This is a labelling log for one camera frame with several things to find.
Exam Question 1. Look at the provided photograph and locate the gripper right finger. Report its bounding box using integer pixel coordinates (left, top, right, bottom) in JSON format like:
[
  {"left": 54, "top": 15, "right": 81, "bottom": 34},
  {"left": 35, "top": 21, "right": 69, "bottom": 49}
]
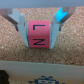
[{"left": 49, "top": 6, "right": 71, "bottom": 50}]

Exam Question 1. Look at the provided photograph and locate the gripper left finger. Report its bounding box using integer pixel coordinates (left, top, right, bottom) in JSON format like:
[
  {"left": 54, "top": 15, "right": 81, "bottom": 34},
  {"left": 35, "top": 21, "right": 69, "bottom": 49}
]
[{"left": 0, "top": 8, "right": 30, "bottom": 48}]

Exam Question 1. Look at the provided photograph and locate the pink block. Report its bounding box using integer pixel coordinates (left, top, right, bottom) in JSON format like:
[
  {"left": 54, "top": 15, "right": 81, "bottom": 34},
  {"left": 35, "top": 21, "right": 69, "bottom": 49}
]
[{"left": 27, "top": 20, "right": 52, "bottom": 50}]

